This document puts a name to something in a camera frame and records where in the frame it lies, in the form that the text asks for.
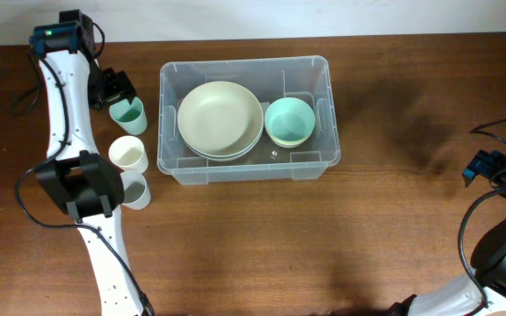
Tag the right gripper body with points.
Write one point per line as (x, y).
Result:
(493, 165)

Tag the cream white cup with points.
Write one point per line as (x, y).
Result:
(128, 153)

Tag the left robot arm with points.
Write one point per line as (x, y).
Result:
(81, 182)

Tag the white small bowl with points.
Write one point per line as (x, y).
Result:
(287, 143)

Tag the beige bowl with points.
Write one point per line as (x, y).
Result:
(235, 157)
(220, 119)

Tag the mint green small bowl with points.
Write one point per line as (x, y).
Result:
(290, 118)

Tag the grey translucent cup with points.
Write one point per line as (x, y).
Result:
(137, 194)

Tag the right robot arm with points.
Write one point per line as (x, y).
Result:
(482, 289)

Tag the clear plastic storage bin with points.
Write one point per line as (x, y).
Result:
(304, 77)

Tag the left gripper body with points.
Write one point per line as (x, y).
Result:
(108, 85)

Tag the mint green cup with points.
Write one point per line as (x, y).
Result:
(130, 116)

